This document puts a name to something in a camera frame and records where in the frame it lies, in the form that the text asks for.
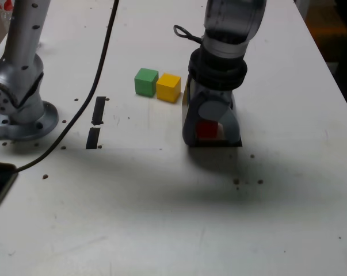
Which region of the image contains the thick black cable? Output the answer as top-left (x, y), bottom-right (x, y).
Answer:
top-left (13, 0), bottom-right (120, 174)

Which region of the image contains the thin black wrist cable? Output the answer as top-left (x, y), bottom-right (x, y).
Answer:
top-left (173, 25), bottom-right (205, 44)

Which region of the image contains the green cube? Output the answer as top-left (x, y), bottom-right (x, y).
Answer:
top-left (134, 68), bottom-right (159, 97)

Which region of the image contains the yellow cube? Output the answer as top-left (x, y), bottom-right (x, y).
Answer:
top-left (155, 73), bottom-right (182, 104)

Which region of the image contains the black tape strip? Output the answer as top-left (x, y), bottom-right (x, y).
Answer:
top-left (85, 96), bottom-right (107, 150)

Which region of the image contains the red cube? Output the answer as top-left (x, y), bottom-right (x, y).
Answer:
top-left (196, 120), bottom-right (220, 141)

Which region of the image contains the orange box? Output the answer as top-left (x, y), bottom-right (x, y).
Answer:
top-left (305, 4), bottom-right (347, 37)

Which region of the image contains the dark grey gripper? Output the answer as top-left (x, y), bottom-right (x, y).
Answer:
top-left (181, 80), bottom-right (243, 147)

